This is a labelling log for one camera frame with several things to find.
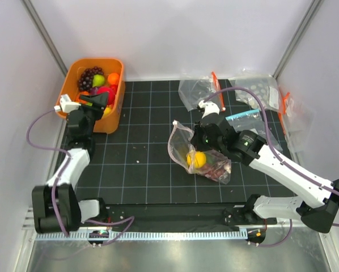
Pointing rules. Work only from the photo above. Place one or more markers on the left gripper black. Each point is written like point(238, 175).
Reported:
point(98, 102)

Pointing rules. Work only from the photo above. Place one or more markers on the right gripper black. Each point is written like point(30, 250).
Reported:
point(196, 140)

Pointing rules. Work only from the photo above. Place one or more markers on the red round fruit toy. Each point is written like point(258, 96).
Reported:
point(110, 92)

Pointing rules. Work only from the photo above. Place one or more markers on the yellow lemon toy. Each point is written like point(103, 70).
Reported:
point(196, 159)

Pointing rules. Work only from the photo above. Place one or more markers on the pink zip dotted bag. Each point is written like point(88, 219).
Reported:
point(179, 146)

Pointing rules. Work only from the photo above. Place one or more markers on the large dark grape bunch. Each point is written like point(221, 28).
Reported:
point(218, 169)

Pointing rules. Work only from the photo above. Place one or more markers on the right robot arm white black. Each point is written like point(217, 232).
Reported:
point(317, 199)

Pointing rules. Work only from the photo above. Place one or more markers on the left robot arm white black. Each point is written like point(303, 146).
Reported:
point(55, 205)

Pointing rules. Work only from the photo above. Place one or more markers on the orange zip clear bag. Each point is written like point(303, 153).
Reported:
point(193, 89)

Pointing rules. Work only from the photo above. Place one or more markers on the orange zip bag at right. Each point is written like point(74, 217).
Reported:
point(296, 119)

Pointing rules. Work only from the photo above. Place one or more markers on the yellow mango toy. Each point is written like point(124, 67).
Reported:
point(106, 112)

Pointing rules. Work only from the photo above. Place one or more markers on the yellow pear toy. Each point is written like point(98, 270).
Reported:
point(98, 80)

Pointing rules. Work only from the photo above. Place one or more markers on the small dark grape bunch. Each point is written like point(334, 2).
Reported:
point(85, 81)

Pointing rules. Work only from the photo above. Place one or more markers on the orange plastic fruit bin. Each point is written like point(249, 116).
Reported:
point(109, 123)

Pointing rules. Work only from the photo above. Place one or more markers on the orange tangerine toy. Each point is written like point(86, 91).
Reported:
point(113, 79)

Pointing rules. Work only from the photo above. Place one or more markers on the black grid mat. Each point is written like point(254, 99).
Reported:
point(132, 165)

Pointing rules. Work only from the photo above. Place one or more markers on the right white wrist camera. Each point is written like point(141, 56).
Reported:
point(207, 108)

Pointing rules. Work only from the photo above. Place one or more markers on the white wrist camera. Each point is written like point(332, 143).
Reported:
point(66, 105)
point(207, 108)

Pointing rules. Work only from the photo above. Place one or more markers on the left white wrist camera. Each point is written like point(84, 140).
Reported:
point(66, 105)

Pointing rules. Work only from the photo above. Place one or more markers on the white slotted cable duct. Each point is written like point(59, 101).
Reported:
point(101, 234)

